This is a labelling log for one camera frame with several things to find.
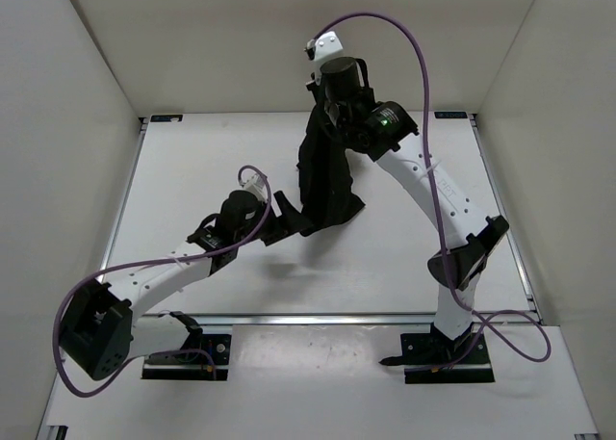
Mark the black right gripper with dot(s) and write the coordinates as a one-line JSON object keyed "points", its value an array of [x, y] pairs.
{"points": [[322, 85]]}

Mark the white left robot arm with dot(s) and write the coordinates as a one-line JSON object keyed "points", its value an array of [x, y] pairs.
{"points": [[107, 323]]}

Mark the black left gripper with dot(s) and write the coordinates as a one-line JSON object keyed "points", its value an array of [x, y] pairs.
{"points": [[290, 221]]}

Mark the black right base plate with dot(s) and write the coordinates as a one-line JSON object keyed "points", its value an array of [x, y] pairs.
{"points": [[425, 360]]}

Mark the black pleated skirt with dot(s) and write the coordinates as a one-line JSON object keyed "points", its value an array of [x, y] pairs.
{"points": [[325, 182]]}

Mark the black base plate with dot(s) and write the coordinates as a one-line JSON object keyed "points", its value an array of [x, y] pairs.
{"points": [[208, 361], [425, 360]]}

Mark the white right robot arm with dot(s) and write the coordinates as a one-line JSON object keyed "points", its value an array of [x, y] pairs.
{"points": [[467, 234]]}

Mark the blue corner label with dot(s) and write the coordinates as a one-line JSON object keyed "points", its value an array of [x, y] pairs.
{"points": [[165, 118], [450, 115]]}

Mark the right blue corner label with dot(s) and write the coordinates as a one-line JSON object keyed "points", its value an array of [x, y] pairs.
{"points": [[450, 115]]}

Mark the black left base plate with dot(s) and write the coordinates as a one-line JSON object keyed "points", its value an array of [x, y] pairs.
{"points": [[208, 361]]}

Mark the aluminium right side rail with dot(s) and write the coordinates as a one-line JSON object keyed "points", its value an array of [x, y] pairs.
{"points": [[513, 245]]}

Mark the aluminium left side rail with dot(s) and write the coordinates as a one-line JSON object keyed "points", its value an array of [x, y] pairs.
{"points": [[108, 255]]}

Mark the left blue corner label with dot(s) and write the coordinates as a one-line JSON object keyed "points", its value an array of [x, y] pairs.
{"points": [[165, 118]]}

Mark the aluminium front rail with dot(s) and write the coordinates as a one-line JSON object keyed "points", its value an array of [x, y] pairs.
{"points": [[315, 319]]}

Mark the aluminium rail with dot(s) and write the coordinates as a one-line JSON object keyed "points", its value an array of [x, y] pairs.
{"points": [[315, 319], [108, 255], [513, 245]]}

